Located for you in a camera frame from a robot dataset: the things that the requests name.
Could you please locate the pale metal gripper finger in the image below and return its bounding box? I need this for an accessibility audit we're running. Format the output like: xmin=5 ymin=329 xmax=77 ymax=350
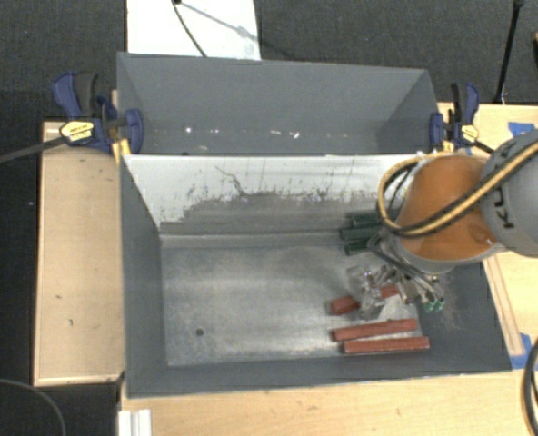
xmin=346 ymin=264 xmax=388 ymax=293
xmin=355 ymin=288 xmax=392 ymax=322

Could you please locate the red-brown flat block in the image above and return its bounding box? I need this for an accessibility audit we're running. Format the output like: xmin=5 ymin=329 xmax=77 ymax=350
xmin=332 ymin=318 xmax=420 ymax=342
xmin=342 ymin=335 xmax=431 ymax=355
xmin=329 ymin=285 xmax=401 ymax=316

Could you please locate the dark green flat block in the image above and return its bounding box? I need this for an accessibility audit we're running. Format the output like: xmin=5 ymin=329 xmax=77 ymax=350
xmin=338 ymin=224 xmax=384 ymax=242
xmin=346 ymin=211 xmax=385 ymax=227
xmin=343 ymin=238 xmax=380 ymax=257

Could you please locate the grey metal bin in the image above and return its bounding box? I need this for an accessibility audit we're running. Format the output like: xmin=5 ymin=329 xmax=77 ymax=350
xmin=115 ymin=51 xmax=513 ymax=400

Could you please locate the pale wood flat board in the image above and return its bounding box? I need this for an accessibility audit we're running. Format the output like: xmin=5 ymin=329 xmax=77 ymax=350
xmin=32 ymin=119 xmax=526 ymax=388

